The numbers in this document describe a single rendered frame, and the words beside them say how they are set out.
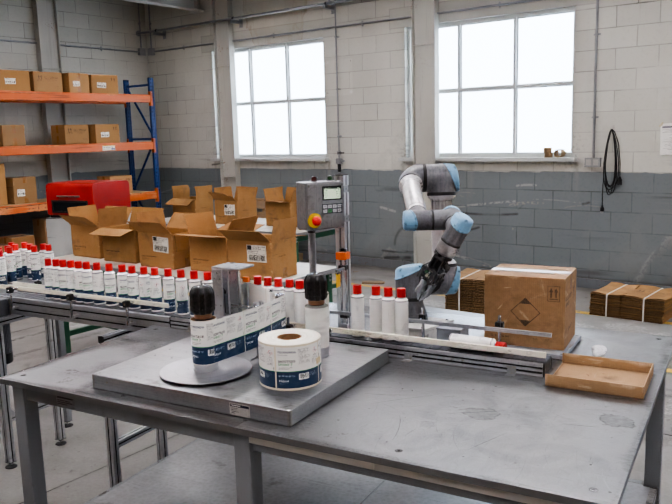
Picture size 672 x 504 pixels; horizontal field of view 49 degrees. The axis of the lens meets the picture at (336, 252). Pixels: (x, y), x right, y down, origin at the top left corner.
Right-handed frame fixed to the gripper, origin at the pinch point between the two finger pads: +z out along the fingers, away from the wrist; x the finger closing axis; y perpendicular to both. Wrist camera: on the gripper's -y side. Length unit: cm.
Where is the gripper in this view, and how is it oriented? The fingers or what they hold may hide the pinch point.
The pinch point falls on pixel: (421, 297)
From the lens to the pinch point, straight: 275.4
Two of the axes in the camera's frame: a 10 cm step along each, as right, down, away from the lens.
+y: -4.9, 1.5, -8.6
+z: -4.1, 8.3, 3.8
